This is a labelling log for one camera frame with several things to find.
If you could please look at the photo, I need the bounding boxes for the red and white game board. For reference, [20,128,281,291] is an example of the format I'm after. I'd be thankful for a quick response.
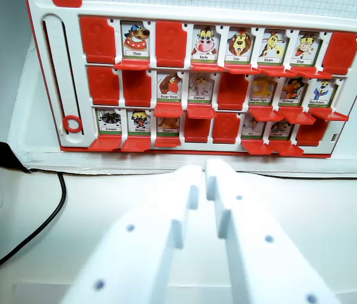
[25,0,357,159]

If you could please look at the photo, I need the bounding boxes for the red board flap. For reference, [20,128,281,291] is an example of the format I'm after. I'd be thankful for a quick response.
[122,69,153,108]

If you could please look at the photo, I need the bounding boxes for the long black cable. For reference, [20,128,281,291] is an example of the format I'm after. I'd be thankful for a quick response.
[0,169,67,286]

